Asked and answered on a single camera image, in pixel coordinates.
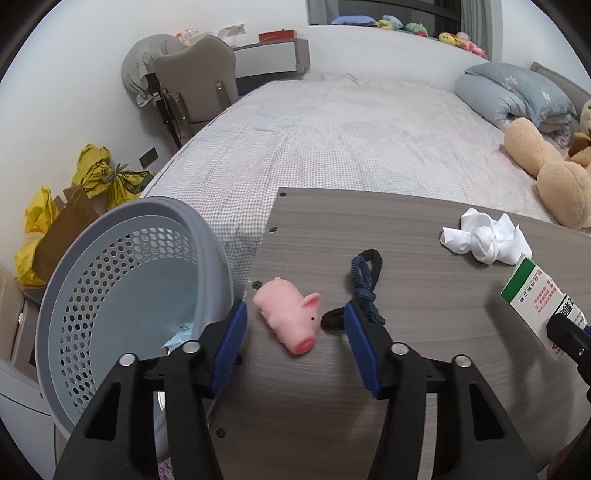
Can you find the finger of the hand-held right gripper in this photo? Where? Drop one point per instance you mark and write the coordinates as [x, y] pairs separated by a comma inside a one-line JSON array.
[[570, 344]]

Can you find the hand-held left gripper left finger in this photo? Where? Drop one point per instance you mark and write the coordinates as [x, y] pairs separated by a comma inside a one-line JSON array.
[[228, 341]]

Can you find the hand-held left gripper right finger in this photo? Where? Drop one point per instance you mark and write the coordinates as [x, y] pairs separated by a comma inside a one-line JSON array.
[[362, 350]]

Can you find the light blue wet wipes packet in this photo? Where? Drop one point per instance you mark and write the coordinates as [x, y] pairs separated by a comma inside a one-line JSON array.
[[184, 337]]

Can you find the white green medicine box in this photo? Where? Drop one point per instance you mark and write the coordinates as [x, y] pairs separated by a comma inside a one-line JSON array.
[[531, 290]]

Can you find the grey-blue perforated plastic basket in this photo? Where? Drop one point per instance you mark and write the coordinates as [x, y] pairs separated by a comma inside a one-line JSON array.
[[138, 277]]

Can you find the pink pig toy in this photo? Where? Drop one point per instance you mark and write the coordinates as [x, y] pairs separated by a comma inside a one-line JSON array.
[[281, 309]]

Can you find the white knotted cloth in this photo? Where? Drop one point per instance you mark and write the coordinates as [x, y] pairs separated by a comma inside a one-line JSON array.
[[485, 235]]

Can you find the purple floral cloth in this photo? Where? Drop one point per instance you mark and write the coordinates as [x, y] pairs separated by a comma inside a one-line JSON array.
[[165, 471]]

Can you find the beige teddy bear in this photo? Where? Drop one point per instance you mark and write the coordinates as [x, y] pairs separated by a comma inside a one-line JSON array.
[[563, 184]]

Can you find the yellow green tied bag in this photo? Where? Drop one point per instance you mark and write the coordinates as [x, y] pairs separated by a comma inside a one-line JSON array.
[[127, 184]]

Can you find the brown cardboard sheet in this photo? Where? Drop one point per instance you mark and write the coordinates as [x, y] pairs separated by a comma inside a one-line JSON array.
[[64, 235]]

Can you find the white cabinet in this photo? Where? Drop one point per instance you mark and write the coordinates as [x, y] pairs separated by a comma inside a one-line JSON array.
[[27, 392]]

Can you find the bed with checked sheet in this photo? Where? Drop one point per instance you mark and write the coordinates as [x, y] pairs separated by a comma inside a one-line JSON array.
[[346, 138]]

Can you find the yellow plastic bag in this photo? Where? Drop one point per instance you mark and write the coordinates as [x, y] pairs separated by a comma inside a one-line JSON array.
[[92, 170], [39, 217]]

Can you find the grey headboard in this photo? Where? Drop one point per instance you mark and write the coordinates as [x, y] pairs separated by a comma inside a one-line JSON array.
[[568, 85]]

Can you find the blue-grey folded duvet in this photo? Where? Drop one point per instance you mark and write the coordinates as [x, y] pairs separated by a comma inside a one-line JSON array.
[[508, 92]]

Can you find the beige upholstered chair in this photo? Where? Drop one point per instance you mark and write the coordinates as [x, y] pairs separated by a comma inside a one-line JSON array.
[[194, 78]]

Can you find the grey cloth bundle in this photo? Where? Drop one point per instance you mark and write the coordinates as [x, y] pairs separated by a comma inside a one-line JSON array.
[[138, 69]]

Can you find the grey and white desk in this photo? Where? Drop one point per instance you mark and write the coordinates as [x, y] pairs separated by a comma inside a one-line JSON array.
[[268, 55]]

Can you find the red box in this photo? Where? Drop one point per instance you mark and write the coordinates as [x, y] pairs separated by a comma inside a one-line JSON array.
[[277, 36]]

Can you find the white container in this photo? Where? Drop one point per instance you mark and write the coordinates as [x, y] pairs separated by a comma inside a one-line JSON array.
[[231, 31]]

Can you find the yellow pink plush toy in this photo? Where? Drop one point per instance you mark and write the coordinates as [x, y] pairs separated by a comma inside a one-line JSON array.
[[461, 44]]

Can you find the yellow green plush toy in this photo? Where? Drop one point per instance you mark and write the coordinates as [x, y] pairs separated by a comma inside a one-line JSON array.
[[389, 22]]

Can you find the blue cushion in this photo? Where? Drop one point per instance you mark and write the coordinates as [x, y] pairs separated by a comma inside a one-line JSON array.
[[353, 21]]

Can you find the row of plush toys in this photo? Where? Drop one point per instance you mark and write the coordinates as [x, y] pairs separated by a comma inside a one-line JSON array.
[[415, 9]]

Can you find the dark wall socket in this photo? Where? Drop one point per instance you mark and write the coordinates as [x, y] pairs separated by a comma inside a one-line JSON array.
[[148, 158]]

